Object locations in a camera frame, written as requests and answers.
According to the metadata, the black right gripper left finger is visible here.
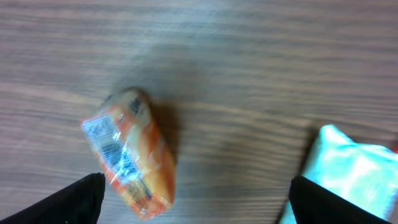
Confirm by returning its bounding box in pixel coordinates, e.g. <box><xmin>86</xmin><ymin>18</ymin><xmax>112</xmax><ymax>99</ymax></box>
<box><xmin>1</xmin><ymin>172</ymin><xmax>106</xmax><ymax>224</ymax></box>

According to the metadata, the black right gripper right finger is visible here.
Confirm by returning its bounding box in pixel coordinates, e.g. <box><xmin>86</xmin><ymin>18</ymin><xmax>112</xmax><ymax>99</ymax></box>
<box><xmin>289</xmin><ymin>176</ymin><xmax>391</xmax><ymax>224</ymax></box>

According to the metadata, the teal snack packet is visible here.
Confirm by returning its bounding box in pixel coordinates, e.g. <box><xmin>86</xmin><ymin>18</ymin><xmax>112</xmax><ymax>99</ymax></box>
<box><xmin>280</xmin><ymin>124</ymin><xmax>397</xmax><ymax>224</ymax></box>

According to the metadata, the orange Kleenex tissue pack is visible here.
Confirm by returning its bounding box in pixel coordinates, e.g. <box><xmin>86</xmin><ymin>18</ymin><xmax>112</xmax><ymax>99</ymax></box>
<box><xmin>80</xmin><ymin>88</ymin><xmax>176</xmax><ymax>220</ymax></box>

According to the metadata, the red coffee stick sachet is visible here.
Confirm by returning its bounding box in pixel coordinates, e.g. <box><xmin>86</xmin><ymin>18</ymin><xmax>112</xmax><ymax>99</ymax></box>
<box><xmin>392</xmin><ymin>142</ymin><xmax>398</xmax><ymax>154</ymax></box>

